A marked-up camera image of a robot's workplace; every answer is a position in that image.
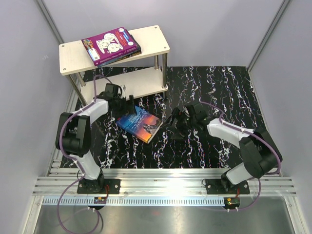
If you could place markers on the black book with circles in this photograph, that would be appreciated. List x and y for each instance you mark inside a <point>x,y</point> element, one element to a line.
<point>133,53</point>

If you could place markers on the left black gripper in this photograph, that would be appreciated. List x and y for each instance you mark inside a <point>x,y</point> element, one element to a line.
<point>127,109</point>

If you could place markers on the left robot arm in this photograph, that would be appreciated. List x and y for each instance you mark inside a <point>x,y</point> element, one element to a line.
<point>74,133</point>

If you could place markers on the purple puzzle book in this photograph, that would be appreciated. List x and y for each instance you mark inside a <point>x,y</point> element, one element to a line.
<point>109,45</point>

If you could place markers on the blue Jane Eyre book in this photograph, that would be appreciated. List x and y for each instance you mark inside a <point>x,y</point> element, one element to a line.
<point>142,125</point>

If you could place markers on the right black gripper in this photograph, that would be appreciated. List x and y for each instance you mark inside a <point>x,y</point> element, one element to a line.
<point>178,115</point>

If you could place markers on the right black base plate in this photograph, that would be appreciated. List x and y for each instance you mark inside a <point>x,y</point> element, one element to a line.
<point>224,187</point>

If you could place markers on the white two-tier wooden shelf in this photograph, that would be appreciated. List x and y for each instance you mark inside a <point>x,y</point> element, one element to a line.
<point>142,75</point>

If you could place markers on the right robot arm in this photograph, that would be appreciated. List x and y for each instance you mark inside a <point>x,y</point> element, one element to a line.
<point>258,150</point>

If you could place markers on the black marble pattern mat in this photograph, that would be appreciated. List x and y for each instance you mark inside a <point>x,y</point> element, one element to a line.
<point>219,87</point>

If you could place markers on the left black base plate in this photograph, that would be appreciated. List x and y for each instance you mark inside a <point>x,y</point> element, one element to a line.
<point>110,186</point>

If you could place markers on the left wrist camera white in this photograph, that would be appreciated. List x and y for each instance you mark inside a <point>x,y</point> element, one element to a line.
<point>122,90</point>

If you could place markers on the aluminium mounting rail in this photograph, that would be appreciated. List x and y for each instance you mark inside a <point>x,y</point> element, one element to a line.
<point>160,182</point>

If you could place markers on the white slotted cable duct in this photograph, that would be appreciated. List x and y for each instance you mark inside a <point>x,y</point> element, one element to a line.
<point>134,201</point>

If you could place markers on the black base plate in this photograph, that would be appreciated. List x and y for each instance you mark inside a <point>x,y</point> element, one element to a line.
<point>224,187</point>
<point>110,186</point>

